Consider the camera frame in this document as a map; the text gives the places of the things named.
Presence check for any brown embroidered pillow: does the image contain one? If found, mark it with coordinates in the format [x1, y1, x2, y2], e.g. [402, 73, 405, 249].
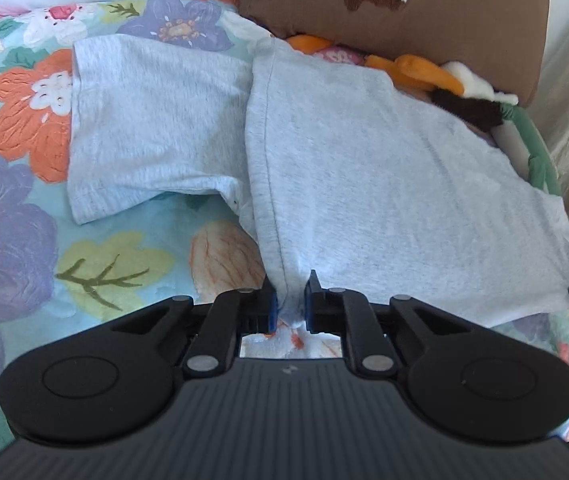
[238, 0, 551, 109]

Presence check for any light grey t-shirt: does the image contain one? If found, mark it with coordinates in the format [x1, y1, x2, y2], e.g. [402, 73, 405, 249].
[66, 34, 569, 330]

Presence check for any orange white green plush toy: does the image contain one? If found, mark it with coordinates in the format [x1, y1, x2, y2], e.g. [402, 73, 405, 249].
[284, 34, 564, 197]

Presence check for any floral quilted blanket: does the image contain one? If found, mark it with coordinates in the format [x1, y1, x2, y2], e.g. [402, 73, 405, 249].
[0, 0, 569, 468]

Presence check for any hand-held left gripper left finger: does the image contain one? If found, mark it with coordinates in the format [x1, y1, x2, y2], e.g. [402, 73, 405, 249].
[109, 274, 280, 380]

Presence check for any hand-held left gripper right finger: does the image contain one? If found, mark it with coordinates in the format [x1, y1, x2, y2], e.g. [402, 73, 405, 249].
[304, 269, 471, 380]

